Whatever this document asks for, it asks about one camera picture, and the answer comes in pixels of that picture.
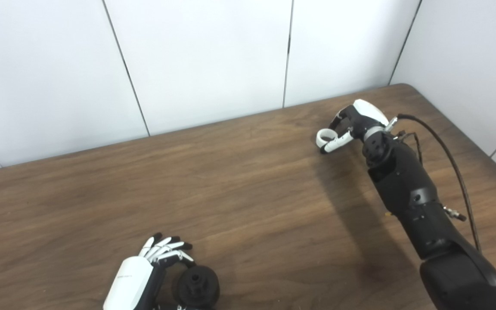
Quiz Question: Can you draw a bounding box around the round black plastic part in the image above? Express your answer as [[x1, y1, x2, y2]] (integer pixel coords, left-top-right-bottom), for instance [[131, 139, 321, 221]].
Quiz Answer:
[[174, 265, 220, 309]]

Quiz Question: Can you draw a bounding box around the white plastic ring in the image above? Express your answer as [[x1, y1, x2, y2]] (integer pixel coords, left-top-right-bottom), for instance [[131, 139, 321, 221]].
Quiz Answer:
[[316, 128, 339, 149]]

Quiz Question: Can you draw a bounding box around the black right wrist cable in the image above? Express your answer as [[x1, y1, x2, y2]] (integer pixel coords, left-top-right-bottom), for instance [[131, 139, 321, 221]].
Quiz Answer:
[[386, 114, 482, 254]]

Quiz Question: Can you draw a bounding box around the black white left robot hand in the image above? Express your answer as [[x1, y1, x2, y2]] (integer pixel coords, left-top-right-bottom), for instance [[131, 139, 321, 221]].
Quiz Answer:
[[103, 232, 195, 310]]

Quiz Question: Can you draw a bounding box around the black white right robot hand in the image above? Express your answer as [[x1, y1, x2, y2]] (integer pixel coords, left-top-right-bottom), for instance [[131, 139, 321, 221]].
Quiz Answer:
[[320, 99, 390, 154]]

